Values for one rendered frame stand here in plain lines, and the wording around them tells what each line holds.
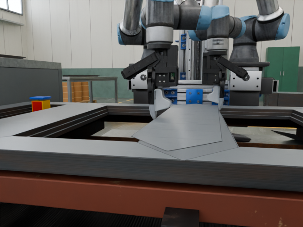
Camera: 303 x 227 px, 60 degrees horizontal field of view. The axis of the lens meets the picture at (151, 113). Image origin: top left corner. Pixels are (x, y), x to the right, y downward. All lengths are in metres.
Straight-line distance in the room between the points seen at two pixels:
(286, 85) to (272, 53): 1.22
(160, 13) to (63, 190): 0.49
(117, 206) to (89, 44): 11.92
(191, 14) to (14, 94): 0.87
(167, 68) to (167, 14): 0.14
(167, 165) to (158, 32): 0.42
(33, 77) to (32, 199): 1.03
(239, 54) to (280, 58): 8.85
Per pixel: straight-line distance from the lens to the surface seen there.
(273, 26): 1.39
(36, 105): 1.14
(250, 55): 1.43
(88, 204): 0.46
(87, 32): 12.40
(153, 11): 0.74
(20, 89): 1.39
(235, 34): 1.07
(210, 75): 0.96
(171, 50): 0.73
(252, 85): 1.30
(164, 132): 0.57
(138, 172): 0.41
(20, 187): 0.51
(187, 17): 0.86
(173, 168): 0.40
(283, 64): 10.28
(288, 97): 6.86
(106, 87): 11.87
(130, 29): 1.44
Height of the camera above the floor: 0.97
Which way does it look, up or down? 8 degrees down
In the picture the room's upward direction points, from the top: straight up
